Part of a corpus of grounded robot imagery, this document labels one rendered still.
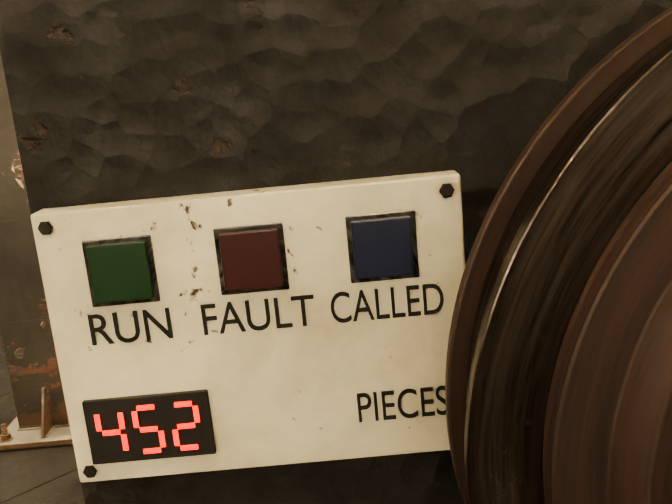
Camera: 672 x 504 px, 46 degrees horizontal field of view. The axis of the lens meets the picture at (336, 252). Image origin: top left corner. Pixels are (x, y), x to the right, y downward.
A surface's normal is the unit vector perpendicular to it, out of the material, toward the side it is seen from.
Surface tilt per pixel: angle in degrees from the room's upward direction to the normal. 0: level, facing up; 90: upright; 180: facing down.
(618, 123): 90
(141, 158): 90
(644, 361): 71
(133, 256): 90
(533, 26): 90
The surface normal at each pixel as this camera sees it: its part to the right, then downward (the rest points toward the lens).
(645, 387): -0.87, -0.09
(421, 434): 0.01, 0.23
